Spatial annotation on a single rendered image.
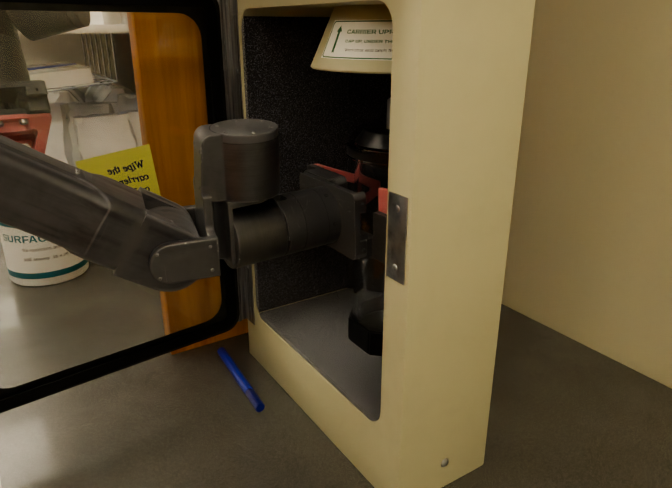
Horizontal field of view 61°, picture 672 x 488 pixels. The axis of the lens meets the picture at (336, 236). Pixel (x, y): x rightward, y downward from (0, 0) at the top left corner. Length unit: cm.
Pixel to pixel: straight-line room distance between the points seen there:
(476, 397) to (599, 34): 49
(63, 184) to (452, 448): 41
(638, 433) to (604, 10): 50
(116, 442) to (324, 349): 24
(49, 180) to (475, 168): 32
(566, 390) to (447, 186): 39
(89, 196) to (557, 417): 54
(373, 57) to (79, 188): 25
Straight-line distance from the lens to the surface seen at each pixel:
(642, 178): 80
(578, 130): 84
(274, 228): 50
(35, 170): 46
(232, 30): 66
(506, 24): 45
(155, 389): 74
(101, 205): 46
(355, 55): 50
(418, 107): 40
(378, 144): 55
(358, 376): 60
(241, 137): 46
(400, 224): 43
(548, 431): 69
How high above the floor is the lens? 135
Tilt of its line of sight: 20 degrees down
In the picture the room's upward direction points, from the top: straight up
